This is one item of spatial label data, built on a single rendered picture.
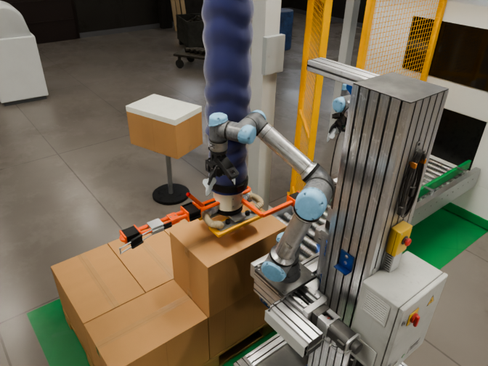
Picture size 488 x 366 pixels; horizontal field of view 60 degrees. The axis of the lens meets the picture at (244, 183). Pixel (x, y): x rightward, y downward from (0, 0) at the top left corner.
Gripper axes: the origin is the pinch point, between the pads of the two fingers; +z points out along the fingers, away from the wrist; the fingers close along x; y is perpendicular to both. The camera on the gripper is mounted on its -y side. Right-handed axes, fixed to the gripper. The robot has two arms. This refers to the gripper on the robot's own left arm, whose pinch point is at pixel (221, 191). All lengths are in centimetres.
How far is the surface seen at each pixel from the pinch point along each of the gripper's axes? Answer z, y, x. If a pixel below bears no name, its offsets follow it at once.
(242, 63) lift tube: -46, 25, -30
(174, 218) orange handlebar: 32.5, 33.8, 6.5
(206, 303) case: 87, 18, -1
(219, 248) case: 58, 24, -15
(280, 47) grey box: -16, 125, -149
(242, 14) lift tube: -67, 24, -29
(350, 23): 2, 216, -349
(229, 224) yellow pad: 44, 25, -23
